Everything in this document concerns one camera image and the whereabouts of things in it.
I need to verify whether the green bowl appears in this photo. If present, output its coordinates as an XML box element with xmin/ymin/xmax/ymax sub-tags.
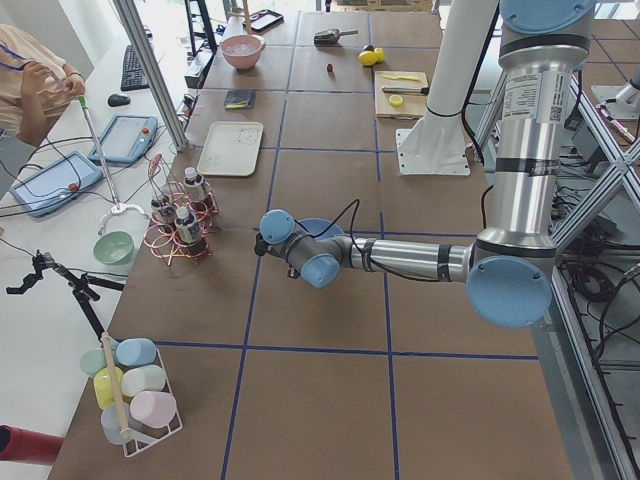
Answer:
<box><xmin>93</xmin><ymin>231</ymin><xmax>135</xmax><ymax>266</ymax></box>

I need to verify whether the black tripod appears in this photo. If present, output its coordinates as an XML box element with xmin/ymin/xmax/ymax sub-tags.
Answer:
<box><xmin>5</xmin><ymin>249</ymin><xmax>126</xmax><ymax>346</ymax></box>

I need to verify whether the dark drink bottle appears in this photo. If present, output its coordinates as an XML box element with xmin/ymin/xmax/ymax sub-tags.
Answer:
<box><xmin>184</xmin><ymin>167</ymin><xmax>206</xmax><ymax>202</ymax></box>
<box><xmin>175</xmin><ymin>206</ymin><xmax>202</xmax><ymax>246</ymax></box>
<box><xmin>151</xmin><ymin>195</ymin><xmax>175</xmax><ymax>226</ymax></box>

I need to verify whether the black keyboard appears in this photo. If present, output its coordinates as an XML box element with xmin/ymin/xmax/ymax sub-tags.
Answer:
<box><xmin>120</xmin><ymin>45</ymin><xmax>149</xmax><ymax>92</ymax></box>

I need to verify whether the blue teach pendant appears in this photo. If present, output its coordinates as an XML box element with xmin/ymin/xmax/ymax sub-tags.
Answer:
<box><xmin>100</xmin><ymin>115</ymin><xmax>158</xmax><ymax>165</ymax></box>
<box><xmin>9</xmin><ymin>151</ymin><xmax>103</xmax><ymax>217</ymax></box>

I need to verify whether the half lemon slice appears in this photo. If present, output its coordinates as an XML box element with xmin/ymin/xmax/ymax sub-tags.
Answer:
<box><xmin>388</xmin><ymin>94</ymin><xmax>404</xmax><ymax>107</ymax></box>

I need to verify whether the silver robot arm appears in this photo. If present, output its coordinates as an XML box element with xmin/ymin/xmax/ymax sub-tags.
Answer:
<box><xmin>255</xmin><ymin>1</ymin><xmax>595</xmax><ymax>328</ymax></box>

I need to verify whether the wooden cutting board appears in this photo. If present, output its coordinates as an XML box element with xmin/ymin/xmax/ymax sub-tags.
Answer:
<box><xmin>374</xmin><ymin>71</ymin><xmax>429</xmax><ymax>119</ymax></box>

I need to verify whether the cream bear tray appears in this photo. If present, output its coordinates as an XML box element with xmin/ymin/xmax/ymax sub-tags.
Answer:
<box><xmin>196</xmin><ymin>121</ymin><xmax>264</xmax><ymax>177</ymax></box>

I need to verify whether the person in beige shirt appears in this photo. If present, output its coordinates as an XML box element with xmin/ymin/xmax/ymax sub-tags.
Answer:
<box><xmin>1</xmin><ymin>24</ymin><xmax>85</xmax><ymax>147</ymax></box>

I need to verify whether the white wire cup rack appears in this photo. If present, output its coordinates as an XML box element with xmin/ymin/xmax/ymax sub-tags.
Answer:
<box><xmin>80</xmin><ymin>332</ymin><xmax>184</xmax><ymax>458</ymax></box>

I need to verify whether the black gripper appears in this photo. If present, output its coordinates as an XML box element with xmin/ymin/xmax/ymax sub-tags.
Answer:
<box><xmin>285</xmin><ymin>259</ymin><xmax>300</xmax><ymax>278</ymax></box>

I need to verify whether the black computer mouse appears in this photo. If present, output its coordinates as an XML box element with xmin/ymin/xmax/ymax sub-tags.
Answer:
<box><xmin>107</xmin><ymin>93</ymin><xmax>131</xmax><ymax>107</ymax></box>

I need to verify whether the yellow plastic knife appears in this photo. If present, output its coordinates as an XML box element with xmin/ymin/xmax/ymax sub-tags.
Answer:
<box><xmin>381</xmin><ymin>74</ymin><xmax>421</xmax><ymax>82</ymax></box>

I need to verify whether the metal scoop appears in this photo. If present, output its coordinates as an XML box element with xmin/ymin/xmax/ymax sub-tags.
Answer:
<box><xmin>313</xmin><ymin>29</ymin><xmax>359</xmax><ymax>46</ymax></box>

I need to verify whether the blue round plate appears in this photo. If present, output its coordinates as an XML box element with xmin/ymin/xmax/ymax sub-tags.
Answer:
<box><xmin>298</xmin><ymin>218</ymin><xmax>344</xmax><ymax>241</ymax></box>

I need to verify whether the copper wire bottle rack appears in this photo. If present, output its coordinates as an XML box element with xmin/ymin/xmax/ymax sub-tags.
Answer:
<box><xmin>143</xmin><ymin>154</ymin><xmax>219</xmax><ymax>265</ymax></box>

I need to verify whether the yellow lemon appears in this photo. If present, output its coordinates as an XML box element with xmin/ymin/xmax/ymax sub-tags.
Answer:
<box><xmin>358</xmin><ymin>50</ymin><xmax>378</xmax><ymax>67</ymax></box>
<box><xmin>374</xmin><ymin>47</ymin><xmax>385</xmax><ymax>63</ymax></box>

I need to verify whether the pink bowl with ice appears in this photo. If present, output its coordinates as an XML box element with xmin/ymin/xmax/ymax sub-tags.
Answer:
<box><xmin>220</xmin><ymin>34</ymin><xmax>266</xmax><ymax>71</ymax></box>

